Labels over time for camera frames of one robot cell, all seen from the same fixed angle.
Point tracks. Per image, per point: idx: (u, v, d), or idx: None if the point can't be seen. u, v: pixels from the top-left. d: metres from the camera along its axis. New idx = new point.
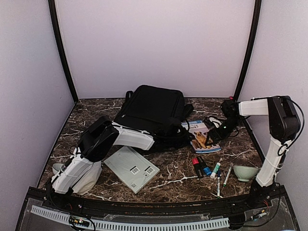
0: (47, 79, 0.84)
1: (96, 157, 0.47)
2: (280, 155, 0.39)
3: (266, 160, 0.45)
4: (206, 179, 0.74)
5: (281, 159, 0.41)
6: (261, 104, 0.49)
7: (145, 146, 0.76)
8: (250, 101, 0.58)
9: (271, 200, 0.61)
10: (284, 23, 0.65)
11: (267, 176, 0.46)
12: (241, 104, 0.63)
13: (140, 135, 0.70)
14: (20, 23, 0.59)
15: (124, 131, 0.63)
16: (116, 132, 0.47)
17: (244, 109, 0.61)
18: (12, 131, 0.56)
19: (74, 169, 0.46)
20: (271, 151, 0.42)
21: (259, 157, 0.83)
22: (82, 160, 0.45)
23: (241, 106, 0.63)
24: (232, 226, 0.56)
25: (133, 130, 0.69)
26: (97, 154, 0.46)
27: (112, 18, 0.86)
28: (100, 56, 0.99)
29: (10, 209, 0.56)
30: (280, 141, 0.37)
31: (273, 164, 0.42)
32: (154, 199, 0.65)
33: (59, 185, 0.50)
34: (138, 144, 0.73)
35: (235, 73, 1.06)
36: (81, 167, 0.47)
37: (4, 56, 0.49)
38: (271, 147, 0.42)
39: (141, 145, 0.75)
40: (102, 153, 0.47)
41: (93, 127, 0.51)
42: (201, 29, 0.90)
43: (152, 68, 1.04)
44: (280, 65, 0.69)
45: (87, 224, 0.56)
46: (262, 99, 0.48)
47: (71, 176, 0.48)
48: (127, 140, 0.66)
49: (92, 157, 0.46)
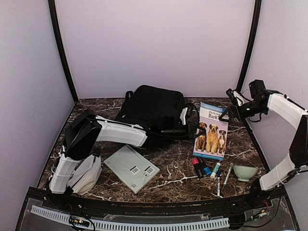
0: (47, 79, 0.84)
1: (80, 155, 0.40)
2: (288, 174, 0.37)
3: (276, 169, 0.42)
4: (206, 179, 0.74)
5: (289, 177, 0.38)
6: (292, 113, 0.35)
7: (134, 141, 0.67)
8: (285, 98, 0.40)
9: (271, 200, 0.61)
10: (284, 23, 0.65)
11: (271, 184, 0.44)
12: (272, 98, 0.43)
13: (128, 131, 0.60)
14: (19, 23, 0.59)
15: (110, 126, 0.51)
16: (97, 128, 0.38)
17: (274, 105, 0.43)
18: (12, 131, 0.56)
19: (62, 169, 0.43)
20: (283, 166, 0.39)
21: (259, 157, 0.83)
22: (66, 160, 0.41)
23: (271, 99, 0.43)
24: (232, 226, 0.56)
25: (120, 123, 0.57)
26: (81, 153, 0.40)
27: (112, 18, 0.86)
28: (100, 56, 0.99)
29: (10, 209, 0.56)
30: (295, 167, 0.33)
31: (279, 178, 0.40)
32: (154, 199, 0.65)
33: (54, 186, 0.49)
34: (127, 139, 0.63)
35: (235, 73, 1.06)
36: (69, 166, 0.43)
37: (4, 56, 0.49)
38: (284, 162, 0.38)
39: (130, 141, 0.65)
40: (85, 151, 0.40)
41: (76, 121, 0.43)
42: (201, 29, 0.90)
43: (152, 68, 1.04)
44: (280, 65, 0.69)
45: (87, 224, 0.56)
46: (299, 109, 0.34)
47: (63, 176, 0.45)
48: (114, 136, 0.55)
49: (74, 156, 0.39)
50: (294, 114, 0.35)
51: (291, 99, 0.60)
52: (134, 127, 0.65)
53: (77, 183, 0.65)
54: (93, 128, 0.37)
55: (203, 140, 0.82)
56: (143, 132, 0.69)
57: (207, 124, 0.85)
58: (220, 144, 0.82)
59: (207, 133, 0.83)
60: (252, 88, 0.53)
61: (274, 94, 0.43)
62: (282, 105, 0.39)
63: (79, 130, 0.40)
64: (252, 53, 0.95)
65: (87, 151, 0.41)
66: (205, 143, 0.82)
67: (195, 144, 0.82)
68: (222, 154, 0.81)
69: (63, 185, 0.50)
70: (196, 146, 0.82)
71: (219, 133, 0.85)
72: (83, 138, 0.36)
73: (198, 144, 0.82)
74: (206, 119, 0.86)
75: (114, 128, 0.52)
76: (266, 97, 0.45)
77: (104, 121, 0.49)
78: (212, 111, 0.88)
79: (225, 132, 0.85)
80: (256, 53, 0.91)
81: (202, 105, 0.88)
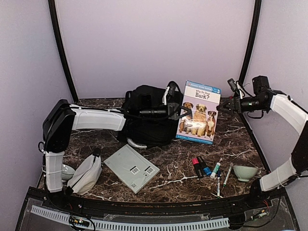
0: (47, 79, 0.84)
1: (59, 146, 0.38)
2: (288, 177, 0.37)
3: (276, 171, 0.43)
4: (206, 179, 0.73)
5: (289, 180, 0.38)
6: (295, 116, 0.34)
7: (116, 126, 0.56)
8: (289, 100, 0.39)
9: (271, 200, 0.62)
10: (285, 22, 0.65)
11: (271, 185, 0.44)
12: (275, 98, 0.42)
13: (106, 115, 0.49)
14: (20, 23, 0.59)
15: (85, 113, 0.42)
16: (70, 115, 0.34)
17: (276, 107, 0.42)
18: (12, 131, 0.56)
19: (50, 165, 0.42)
20: (283, 170, 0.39)
21: (259, 157, 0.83)
22: (50, 154, 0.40)
23: (275, 100, 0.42)
24: (232, 226, 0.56)
25: (99, 110, 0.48)
26: (60, 144, 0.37)
27: (112, 19, 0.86)
28: (101, 56, 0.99)
29: (10, 209, 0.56)
30: (296, 172, 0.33)
31: (279, 180, 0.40)
32: (154, 199, 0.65)
33: (49, 186, 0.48)
34: (107, 126, 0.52)
35: (235, 73, 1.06)
36: (56, 160, 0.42)
37: (4, 56, 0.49)
38: (285, 166, 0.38)
39: (111, 127, 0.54)
40: (65, 141, 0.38)
41: (52, 111, 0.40)
42: (201, 29, 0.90)
43: (152, 68, 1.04)
44: (280, 65, 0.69)
45: (87, 224, 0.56)
46: (302, 111, 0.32)
47: (54, 173, 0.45)
48: (93, 123, 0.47)
49: (54, 147, 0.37)
50: (296, 117, 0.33)
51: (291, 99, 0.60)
52: (111, 110, 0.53)
53: (77, 183, 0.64)
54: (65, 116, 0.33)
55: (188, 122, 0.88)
56: (123, 115, 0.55)
57: (194, 105, 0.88)
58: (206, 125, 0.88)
59: (194, 114, 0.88)
60: (257, 83, 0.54)
61: (277, 94, 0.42)
62: (284, 107, 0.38)
63: (52, 121, 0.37)
64: (252, 53, 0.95)
65: (68, 141, 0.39)
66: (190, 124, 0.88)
67: (179, 125, 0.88)
68: (210, 137, 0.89)
69: (58, 183, 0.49)
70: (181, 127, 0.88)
71: (207, 114, 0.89)
72: (58, 128, 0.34)
73: (182, 127, 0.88)
74: (192, 99, 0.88)
75: (91, 114, 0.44)
76: (270, 97, 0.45)
77: (77, 108, 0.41)
78: (199, 91, 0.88)
79: (214, 113, 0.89)
80: (256, 53, 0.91)
81: (187, 83, 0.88)
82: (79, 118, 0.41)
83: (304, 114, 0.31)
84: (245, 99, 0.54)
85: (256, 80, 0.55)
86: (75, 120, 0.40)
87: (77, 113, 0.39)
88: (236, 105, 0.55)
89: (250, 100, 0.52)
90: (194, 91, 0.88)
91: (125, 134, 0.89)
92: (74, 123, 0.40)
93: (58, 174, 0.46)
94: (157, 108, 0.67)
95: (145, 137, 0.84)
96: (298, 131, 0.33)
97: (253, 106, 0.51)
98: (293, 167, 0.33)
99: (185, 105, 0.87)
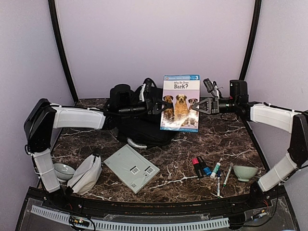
0: (47, 79, 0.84)
1: (40, 145, 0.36)
2: (288, 172, 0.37)
3: (275, 169, 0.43)
4: (206, 179, 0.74)
5: (290, 174, 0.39)
6: (281, 117, 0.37)
7: (96, 125, 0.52)
8: (267, 107, 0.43)
9: (271, 200, 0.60)
10: (284, 23, 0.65)
11: (272, 183, 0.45)
12: (254, 109, 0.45)
13: (83, 113, 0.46)
14: (20, 24, 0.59)
15: (66, 110, 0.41)
16: (48, 114, 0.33)
17: (258, 116, 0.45)
18: (12, 131, 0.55)
19: (40, 165, 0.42)
20: (281, 165, 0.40)
21: (259, 157, 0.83)
22: (36, 155, 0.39)
23: (254, 111, 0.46)
24: (232, 226, 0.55)
25: (77, 108, 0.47)
26: (43, 143, 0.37)
27: (111, 18, 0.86)
28: (100, 56, 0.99)
29: (11, 209, 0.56)
30: (297, 165, 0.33)
31: (279, 177, 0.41)
32: (154, 199, 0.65)
33: (46, 186, 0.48)
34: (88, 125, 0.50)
35: (235, 73, 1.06)
36: (45, 160, 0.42)
37: (4, 56, 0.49)
38: (282, 162, 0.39)
39: (91, 125, 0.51)
40: (47, 140, 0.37)
41: (32, 111, 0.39)
42: (201, 29, 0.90)
43: (152, 68, 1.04)
44: (280, 65, 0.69)
45: (87, 224, 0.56)
46: (285, 110, 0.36)
47: (46, 173, 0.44)
48: (73, 122, 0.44)
49: (36, 147, 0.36)
50: (281, 117, 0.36)
51: (291, 99, 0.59)
52: (91, 109, 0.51)
53: (76, 183, 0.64)
54: (47, 114, 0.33)
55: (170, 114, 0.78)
56: (102, 113, 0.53)
57: (173, 96, 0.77)
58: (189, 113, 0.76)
59: (174, 104, 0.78)
60: (235, 90, 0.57)
61: (254, 105, 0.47)
62: (266, 112, 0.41)
63: (33, 121, 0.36)
64: (252, 53, 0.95)
65: (49, 140, 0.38)
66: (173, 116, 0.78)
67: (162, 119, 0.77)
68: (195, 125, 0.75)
69: (54, 182, 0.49)
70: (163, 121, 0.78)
71: (188, 102, 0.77)
72: (40, 127, 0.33)
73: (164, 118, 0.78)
74: (172, 91, 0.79)
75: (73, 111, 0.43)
76: (248, 111, 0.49)
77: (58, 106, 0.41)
78: (178, 81, 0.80)
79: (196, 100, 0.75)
80: (256, 53, 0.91)
81: (165, 78, 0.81)
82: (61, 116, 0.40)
83: (288, 112, 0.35)
84: (221, 100, 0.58)
85: (236, 84, 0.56)
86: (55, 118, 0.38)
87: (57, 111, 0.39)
88: (214, 104, 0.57)
89: (227, 101, 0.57)
90: (171, 84, 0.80)
91: (125, 134, 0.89)
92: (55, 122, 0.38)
93: (52, 173, 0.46)
94: (135, 106, 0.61)
95: (144, 137, 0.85)
96: (288, 130, 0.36)
97: (230, 107, 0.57)
98: (293, 162, 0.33)
99: (165, 99, 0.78)
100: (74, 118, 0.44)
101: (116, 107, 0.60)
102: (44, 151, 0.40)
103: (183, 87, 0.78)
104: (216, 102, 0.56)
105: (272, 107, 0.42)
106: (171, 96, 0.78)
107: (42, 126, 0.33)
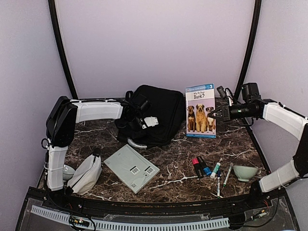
0: (47, 79, 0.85)
1: (63, 140, 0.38)
2: (290, 179, 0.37)
3: (276, 172, 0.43)
4: (206, 179, 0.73)
5: (291, 181, 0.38)
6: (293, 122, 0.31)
7: (114, 115, 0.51)
8: (281, 108, 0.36)
9: (271, 200, 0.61)
10: (284, 23, 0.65)
11: (273, 186, 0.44)
12: (267, 108, 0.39)
13: (102, 106, 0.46)
14: (20, 24, 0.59)
15: (86, 105, 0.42)
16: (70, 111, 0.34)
17: (270, 116, 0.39)
18: (12, 131, 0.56)
19: (53, 162, 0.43)
20: (285, 171, 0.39)
21: (259, 157, 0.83)
22: (55, 150, 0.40)
23: (266, 109, 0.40)
24: (232, 226, 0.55)
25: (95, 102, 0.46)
26: (67, 138, 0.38)
27: (112, 18, 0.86)
28: (100, 56, 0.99)
29: (11, 209, 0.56)
30: (299, 174, 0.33)
31: (281, 182, 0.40)
32: (154, 199, 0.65)
33: (51, 184, 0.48)
34: (107, 116, 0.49)
35: (235, 73, 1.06)
36: (59, 157, 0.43)
37: (4, 56, 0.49)
38: (286, 167, 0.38)
39: (110, 116, 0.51)
40: (71, 135, 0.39)
41: (53, 109, 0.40)
42: (201, 29, 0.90)
43: (152, 68, 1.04)
44: (280, 64, 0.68)
45: (87, 224, 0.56)
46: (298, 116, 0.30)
47: (57, 169, 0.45)
48: (94, 115, 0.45)
49: (61, 143, 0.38)
50: (292, 122, 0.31)
51: (291, 98, 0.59)
52: (109, 101, 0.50)
53: (77, 183, 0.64)
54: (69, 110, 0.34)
55: (192, 122, 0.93)
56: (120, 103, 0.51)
57: (194, 106, 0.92)
58: (208, 121, 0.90)
59: (195, 113, 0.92)
60: (245, 92, 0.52)
61: (269, 103, 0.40)
62: (278, 114, 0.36)
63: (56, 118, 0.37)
64: (252, 53, 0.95)
65: (73, 134, 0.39)
66: (194, 123, 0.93)
67: (186, 126, 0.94)
68: (212, 131, 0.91)
69: (56, 181, 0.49)
70: (187, 128, 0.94)
71: (206, 110, 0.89)
72: (63, 123, 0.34)
73: (189, 126, 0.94)
74: (192, 101, 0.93)
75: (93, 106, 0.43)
76: (261, 108, 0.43)
77: (78, 101, 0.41)
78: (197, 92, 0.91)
79: (212, 109, 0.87)
80: (256, 53, 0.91)
81: (186, 90, 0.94)
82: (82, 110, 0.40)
83: (301, 118, 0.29)
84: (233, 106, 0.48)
85: (247, 86, 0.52)
86: (78, 113, 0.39)
87: (78, 107, 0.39)
88: (225, 111, 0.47)
89: (239, 106, 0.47)
90: (190, 96, 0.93)
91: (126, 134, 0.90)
92: (77, 117, 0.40)
93: (60, 171, 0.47)
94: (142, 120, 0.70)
95: (147, 137, 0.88)
96: (297, 136, 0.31)
97: (243, 113, 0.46)
98: (296, 171, 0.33)
99: (188, 109, 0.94)
100: (94, 112, 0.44)
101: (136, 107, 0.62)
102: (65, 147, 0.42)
103: (201, 96, 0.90)
104: (226, 108, 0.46)
105: (288, 109, 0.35)
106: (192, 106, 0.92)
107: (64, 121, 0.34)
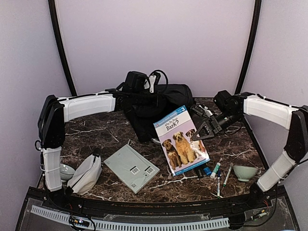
0: (47, 79, 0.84)
1: (54, 141, 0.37)
2: (288, 169, 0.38)
3: (271, 168, 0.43)
4: (206, 179, 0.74)
5: (289, 171, 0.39)
6: (280, 114, 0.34)
7: (108, 109, 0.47)
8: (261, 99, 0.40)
9: (270, 200, 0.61)
10: (285, 23, 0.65)
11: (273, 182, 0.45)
12: (247, 102, 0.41)
13: (91, 100, 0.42)
14: (19, 24, 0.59)
15: (74, 102, 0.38)
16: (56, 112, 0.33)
17: (251, 110, 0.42)
18: (12, 131, 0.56)
19: (48, 163, 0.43)
20: (279, 164, 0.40)
21: (259, 157, 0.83)
22: (48, 151, 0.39)
23: (246, 104, 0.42)
24: (232, 226, 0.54)
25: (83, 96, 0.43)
26: (58, 138, 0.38)
27: (112, 18, 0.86)
28: (100, 56, 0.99)
29: (11, 209, 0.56)
30: (296, 161, 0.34)
31: (280, 175, 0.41)
32: (154, 199, 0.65)
33: (50, 185, 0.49)
34: (98, 110, 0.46)
35: (235, 73, 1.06)
36: (54, 157, 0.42)
37: (5, 57, 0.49)
38: (280, 160, 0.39)
39: (103, 110, 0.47)
40: (62, 134, 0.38)
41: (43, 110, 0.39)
42: (201, 29, 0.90)
43: (151, 68, 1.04)
44: (281, 63, 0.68)
45: (87, 224, 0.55)
46: (282, 107, 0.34)
47: (52, 170, 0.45)
48: (83, 111, 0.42)
49: (53, 144, 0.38)
50: (279, 113, 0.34)
51: (292, 98, 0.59)
52: (99, 94, 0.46)
53: (77, 183, 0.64)
54: (54, 110, 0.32)
55: (175, 157, 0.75)
56: (112, 95, 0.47)
57: (170, 138, 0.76)
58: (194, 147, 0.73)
59: (174, 145, 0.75)
60: (219, 102, 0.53)
61: (247, 97, 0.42)
62: (262, 108, 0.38)
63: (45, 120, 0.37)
64: (252, 53, 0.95)
65: (63, 134, 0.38)
66: (178, 158, 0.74)
67: (170, 165, 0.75)
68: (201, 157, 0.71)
69: (54, 182, 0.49)
70: (172, 166, 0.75)
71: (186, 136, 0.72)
72: (50, 124, 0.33)
73: (173, 163, 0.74)
74: (167, 134, 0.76)
75: (82, 101, 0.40)
76: (240, 103, 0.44)
77: (65, 98, 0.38)
78: (168, 122, 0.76)
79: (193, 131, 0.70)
80: (256, 53, 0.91)
81: (155, 125, 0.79)
82: (69, 109, 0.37)
83: (285, 107, 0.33)
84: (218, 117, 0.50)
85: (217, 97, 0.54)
86: (65, 112, 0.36)
87: (65, 105, 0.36)
88: (213, 124, 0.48)
89: (224, 115, 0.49)
90: (162, 128, 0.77)
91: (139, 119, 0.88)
92: (65, 115, 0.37)
93: (57, 172, 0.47)
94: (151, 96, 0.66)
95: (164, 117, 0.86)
96: (285, 125, 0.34)
97: (229, 121, 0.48)
98: (292, 160, 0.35)
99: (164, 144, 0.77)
100: (83, 108, 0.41)
101: (131, 87, 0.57)
102: (58, 148, 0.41)
103: (174, 124, 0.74)
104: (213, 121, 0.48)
105: (267, 100, 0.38)
106: (168, 139, 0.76)
107: (51, 123, 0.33)
